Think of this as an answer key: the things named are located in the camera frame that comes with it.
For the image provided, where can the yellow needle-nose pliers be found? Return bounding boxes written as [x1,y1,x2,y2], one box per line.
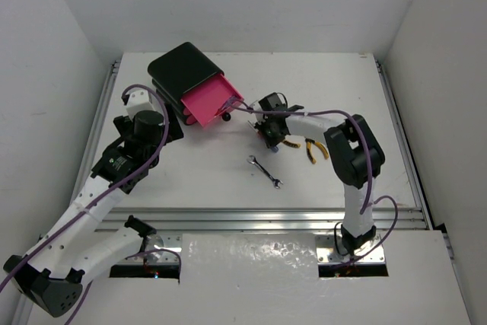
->
[282,139,301,149]

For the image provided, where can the yellow cutting pliers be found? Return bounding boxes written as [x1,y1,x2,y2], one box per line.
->
[304,137,329,165]

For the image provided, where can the pink top drawer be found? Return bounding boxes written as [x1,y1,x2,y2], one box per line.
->
[181,74,244,127]

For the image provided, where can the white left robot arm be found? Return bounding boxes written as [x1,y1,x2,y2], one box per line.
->
[3,110,183,317]

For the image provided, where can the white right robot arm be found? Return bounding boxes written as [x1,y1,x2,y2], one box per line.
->
[250,93,385,255]

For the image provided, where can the pink bottom drawer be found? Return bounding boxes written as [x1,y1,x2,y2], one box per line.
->
[184,114,197,126]

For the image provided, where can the silver wrench lower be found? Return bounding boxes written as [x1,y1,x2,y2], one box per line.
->
[247,155,283,189]

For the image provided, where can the black drawer cabinet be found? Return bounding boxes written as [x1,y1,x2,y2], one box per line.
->
[148,42,224,125]

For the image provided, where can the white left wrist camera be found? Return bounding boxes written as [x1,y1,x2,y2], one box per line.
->
[122,90,155,121]

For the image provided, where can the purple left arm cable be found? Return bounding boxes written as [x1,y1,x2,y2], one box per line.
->
[0,84,170,325]

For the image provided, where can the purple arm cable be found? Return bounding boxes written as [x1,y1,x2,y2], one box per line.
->
[224,98,399,265]
[0,84,170,325]

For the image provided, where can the aluminium rail frame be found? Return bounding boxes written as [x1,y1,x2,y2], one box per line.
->
[22,56,433,276]

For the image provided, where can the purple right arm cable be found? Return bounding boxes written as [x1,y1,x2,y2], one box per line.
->
[224,98,399,265]

